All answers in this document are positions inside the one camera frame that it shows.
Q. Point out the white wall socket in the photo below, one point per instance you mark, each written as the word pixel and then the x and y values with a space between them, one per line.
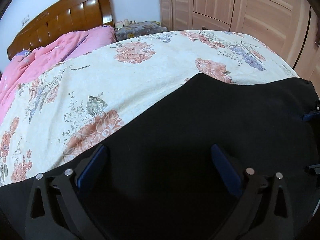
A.
pixel 25 20

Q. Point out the light wooden wardrobe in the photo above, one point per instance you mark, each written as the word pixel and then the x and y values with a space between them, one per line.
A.
pixel 250 41

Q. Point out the brown wooden headboard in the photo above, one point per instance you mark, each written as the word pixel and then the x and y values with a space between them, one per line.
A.
pixel 61 18

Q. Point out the pink quilt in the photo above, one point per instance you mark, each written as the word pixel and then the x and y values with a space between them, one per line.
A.
pixel 27 66

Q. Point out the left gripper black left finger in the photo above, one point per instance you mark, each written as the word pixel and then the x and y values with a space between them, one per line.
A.
pixel 54 210

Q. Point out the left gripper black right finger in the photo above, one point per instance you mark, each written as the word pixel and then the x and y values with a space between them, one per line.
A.
pixel 264 208

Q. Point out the floral covered bedside table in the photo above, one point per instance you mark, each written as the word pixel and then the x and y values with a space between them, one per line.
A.
pixel 139 29

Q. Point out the floral cream bedspread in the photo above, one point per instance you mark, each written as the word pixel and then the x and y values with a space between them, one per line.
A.
pixel 81 101

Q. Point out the black pants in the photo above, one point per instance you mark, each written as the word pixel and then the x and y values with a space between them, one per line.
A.
pixel 157 179

